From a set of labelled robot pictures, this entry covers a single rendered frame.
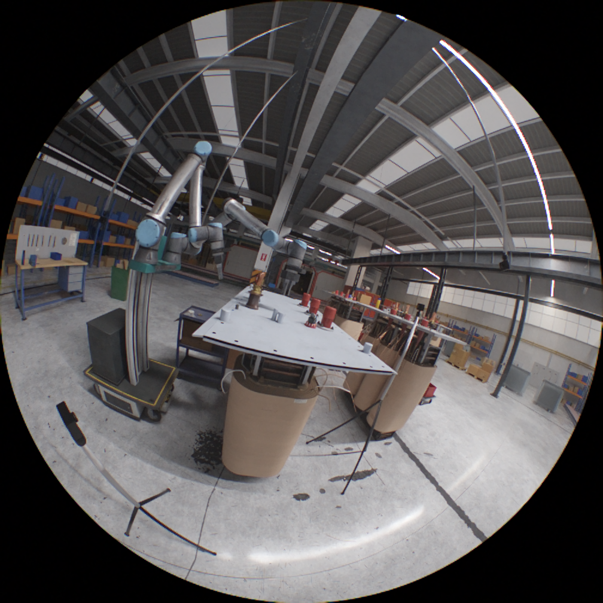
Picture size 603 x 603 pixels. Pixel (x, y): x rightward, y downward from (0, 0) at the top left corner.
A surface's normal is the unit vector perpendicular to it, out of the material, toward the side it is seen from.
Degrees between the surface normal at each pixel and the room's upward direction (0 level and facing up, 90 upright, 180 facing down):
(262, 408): 90
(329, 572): 0
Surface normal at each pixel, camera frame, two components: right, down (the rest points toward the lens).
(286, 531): 0.29, -0.95
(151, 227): 0.59, 0.36
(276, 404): 0.18, 0.17
